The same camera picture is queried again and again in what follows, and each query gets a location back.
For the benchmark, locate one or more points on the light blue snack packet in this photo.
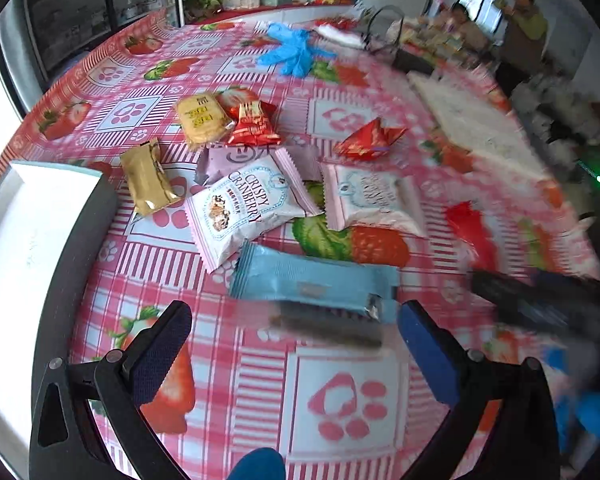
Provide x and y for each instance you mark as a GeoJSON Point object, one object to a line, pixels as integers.
{"type": "Point", "coordinates": [310, 280]}

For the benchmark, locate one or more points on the green tissue box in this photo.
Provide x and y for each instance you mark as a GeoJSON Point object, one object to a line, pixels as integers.
{"type": "Point", "coordinates": [279, 1]}

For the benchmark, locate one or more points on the glass display cabinet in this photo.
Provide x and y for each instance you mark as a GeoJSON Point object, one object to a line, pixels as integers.
{"type": "Point", "coordinates": [95, 15]}

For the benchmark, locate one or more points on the sofa with clothes pile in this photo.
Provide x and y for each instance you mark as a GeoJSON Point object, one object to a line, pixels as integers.
{"type": "Point", "coordinates": [565, 110]}

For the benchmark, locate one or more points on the white plastic bag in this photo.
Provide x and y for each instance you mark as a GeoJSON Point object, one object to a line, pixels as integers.
{"type": "Point", "coordinates": [340, 35]}

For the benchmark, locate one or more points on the window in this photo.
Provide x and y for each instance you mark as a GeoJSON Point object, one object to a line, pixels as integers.
{"type": "Point", "coordinates": [480, 2]}

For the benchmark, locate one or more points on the white tray with dark side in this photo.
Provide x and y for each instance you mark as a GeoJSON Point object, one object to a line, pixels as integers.
{"type": "Point", "coordinates": [35, 240]}

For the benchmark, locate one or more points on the person's right hand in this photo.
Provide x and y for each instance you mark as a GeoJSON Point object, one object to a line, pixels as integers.
{"type": "Point", "coordinates": [595, 410]}

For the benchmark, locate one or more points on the crumpled blue disposable gloves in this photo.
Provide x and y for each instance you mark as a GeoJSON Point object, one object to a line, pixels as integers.
{"type": "Point", "coordinates": [292, 50]}

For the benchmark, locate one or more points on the purple smiley snack packet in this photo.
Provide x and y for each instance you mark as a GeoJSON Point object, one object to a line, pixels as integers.
{"type": "Point", "coordinates": [290, 160]}

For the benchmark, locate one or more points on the person's left hand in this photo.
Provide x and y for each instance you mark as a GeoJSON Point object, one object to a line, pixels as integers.
{"type": "Point", "coordinates": [257, 466]}

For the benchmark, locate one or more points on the red pyramid snack packet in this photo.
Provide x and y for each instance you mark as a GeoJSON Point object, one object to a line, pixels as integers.
{"type": "Point", "coordinates": [370, 140]}

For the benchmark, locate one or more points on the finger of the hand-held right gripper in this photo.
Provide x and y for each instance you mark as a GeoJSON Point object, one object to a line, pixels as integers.
{"type": "Point", "coordinates": [515, 300]}
{"type": "Point", "coordinates": [570, 287]}

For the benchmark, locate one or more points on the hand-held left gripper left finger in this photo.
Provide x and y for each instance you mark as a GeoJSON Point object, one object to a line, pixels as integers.
{"type": "Point", "coordinates": [162, 355]}

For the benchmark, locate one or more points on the black pouch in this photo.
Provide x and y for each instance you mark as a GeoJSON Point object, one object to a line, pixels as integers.
{"type": "Point", "coordinates": [412, 60]}

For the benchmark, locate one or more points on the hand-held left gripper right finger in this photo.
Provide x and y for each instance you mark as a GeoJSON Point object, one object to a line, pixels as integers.
{"type": "Point", "coordinates": [427, 355]}

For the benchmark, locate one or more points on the white foam board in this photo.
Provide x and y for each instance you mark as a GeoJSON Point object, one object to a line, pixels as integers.
{"type": "Point", "coordinates": [450, 92]}
{"type": "Point", "coordinates": [495, 142]}

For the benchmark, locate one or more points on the red striped snack packet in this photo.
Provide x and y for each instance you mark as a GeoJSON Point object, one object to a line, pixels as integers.
{"type": "Point", "coordinates": [252, 122]}

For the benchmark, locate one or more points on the gold snack packet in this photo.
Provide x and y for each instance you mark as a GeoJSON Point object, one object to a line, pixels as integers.
{"type": "Point", "coordinates": [147, 177]}

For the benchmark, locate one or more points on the green potted plant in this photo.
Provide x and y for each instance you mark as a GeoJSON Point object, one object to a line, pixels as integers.
{"type": "Point", "coordinates": [205, 2]}

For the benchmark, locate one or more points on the dark brown snack packet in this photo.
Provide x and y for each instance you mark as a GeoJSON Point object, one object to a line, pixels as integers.
{"type": "Point", "coordinates": [330, 327]}

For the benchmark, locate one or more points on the white pink-edged snack packet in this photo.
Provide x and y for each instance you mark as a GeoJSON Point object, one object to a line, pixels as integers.
{"type": "Point", "coordinates": [375, 197]}
{"type": "Point", "coordinates": [240, 210]}

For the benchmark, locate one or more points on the strawberry print tablecloth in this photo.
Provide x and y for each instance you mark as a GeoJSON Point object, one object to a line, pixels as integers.
{"type": "Point", "coordinates": [330, 400]}

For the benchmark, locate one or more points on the yellow cookie packet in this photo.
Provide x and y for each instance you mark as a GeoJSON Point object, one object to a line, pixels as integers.
{"type": "Point", "coordinates": [201, 120]}

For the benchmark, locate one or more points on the pile of packaged goods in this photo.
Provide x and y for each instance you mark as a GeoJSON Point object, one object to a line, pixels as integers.
{"type": "Point", "coordinates": [442, 40]}

